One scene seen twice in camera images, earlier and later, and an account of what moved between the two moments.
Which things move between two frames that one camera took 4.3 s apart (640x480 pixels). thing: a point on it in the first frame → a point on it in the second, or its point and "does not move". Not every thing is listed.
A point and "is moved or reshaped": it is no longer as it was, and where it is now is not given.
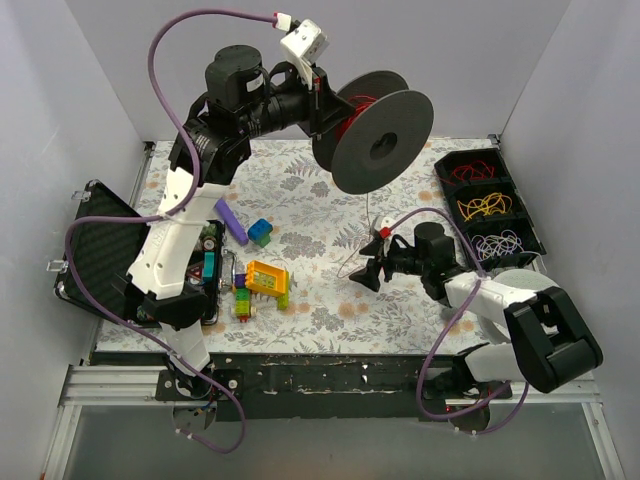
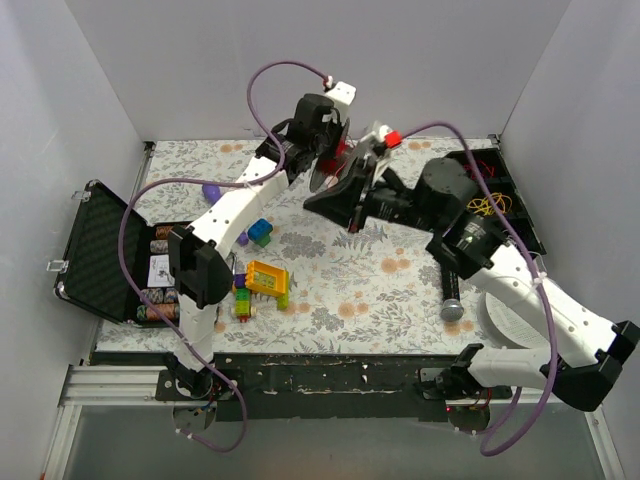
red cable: [360, 103] is moved or reshaped
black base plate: [325, 386] does not move
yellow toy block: [268, 279] does not move
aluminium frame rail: [112, 386] does not move
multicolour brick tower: [242, 297] does not move
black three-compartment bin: [486, 205] does not move
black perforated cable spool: [375, 146] → [326, 169]
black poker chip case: [103, 251] does not move
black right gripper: [386, 257] → [361, 198]
